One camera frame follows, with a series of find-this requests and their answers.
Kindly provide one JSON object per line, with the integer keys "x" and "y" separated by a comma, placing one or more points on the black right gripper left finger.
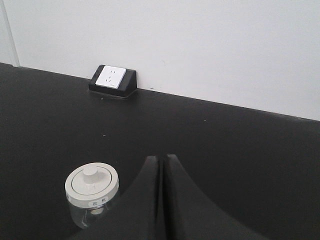
{"x": 134, "y": 215}

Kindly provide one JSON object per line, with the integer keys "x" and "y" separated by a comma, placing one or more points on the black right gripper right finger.
{"x": 190, "y": 215}

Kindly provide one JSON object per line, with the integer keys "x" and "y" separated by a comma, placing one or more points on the glass jar with white lid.
{"x": 91, "y": 192}

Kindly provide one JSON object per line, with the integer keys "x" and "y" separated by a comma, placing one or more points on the white socket on black box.
{"x": 114, "y": 81}

